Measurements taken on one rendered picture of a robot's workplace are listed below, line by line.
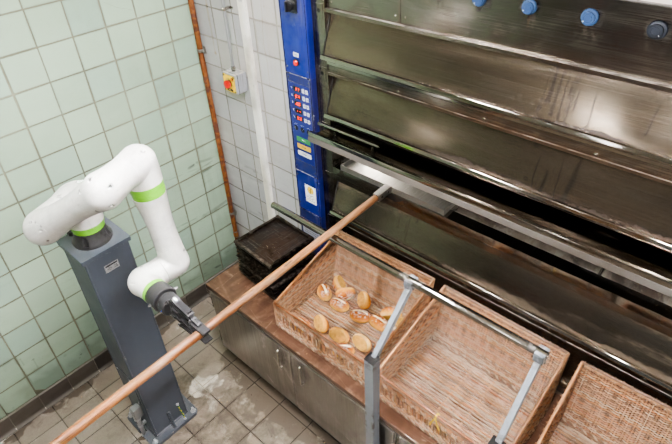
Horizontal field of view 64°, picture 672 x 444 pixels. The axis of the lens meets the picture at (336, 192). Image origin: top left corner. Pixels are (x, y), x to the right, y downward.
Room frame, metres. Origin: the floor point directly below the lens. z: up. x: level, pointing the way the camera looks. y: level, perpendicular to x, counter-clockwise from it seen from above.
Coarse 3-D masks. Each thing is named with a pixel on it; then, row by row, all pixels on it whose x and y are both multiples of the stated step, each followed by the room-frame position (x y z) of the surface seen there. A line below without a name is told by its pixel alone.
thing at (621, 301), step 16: (352, 176) 2.02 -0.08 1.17; (416, 208) 1.78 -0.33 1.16; (448, 224) 1.67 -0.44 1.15; (464, 224) 1.63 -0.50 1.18; (480, 224) 1.63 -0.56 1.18; (480, 240) 1.57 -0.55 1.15; (496, 240) 1.53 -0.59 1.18; (512, 240) 1.52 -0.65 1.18; (528, 256) 1.44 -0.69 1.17; (544, 256) 1.43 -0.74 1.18; (560, 272) 1.36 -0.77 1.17; (576, 272) 1.34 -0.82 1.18; (592, 272) 1.34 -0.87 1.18; (592, 288) 1.28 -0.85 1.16; (608, 288) 1.26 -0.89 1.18; (624, 288) 1.25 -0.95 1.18; (624, 304) 1.21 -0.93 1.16; (640, 304) 1.18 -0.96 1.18; (656, 304) 1.18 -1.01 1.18; (656, 320) 1.14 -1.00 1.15
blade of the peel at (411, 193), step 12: (348, 168) 2.04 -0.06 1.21; (360, 168) 2.07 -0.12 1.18; (372, 180) 1.94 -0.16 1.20; (384, 180) 1.96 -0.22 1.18; (396, 180) 1.96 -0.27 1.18; (396, 192) 1.86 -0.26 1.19; (408, 192) 1.86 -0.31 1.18; (420, 192) 1.86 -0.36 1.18; (420, 204) 1.77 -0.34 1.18; (432, 204) 1.77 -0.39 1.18; (444, 204) 1.76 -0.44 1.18
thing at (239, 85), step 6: (222, 72) 2.50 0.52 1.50; (228, 72) 2.48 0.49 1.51; (234, 72) 2.48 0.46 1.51; (240, 72) 2.47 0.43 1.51; (228, 78) 2.47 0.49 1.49; (234, 78) 2.44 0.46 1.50; (240, 78) 2.46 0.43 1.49; (246, 78) 2.48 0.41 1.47; (234, 84) 2.44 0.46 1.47; (240, 84) 2.45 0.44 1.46; (246, 84) 2.48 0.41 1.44; (228, 90) 2.48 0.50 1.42; (234, 90) 2.44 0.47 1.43; (240, 90) 2.45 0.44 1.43; (246, 90) 2.47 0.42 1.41
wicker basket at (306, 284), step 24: (360, 240) 1.95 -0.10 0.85; (312, 264) 1.88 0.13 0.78; (336, 264) 1.99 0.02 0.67; (288, 288) 1.76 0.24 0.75; (312, 288) 1.88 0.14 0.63; (360, 288) 1.87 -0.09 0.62; (384, 288) 1.79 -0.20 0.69; (288, 312) 1.63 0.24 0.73; (312, 312) 1.76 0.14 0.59; (336, 312) 1.75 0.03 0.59; (408, 312) 1.53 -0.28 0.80; (312, 336) 1.54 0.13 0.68; (336, 360) 1.45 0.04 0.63; (360, 360) 1.36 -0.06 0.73
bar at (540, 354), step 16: (304, 224) 1.71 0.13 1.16; (336, 240) 1.59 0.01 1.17; (368, 256) 1.48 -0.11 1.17; (400, 272) 1.39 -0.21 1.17; (416, 288) 1.33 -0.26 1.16; (432, 288) 1.31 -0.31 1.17; (400, 304) 1.31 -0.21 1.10; (448, 304) 1.24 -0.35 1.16; (480, 320) 1.16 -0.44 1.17; (384, 336) 1.25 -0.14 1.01; (512, 336) 1.09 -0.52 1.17; (544, 352) 1.02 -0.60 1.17; (368, 368) 1.19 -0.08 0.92; (368, 384) 1.19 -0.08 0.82; (528, 384) 0.97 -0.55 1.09; (368, 400) 1.19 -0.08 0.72; (368, 416) 1.19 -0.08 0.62; (512, 416) 0.92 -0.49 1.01; (368, 432) 1.19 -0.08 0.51
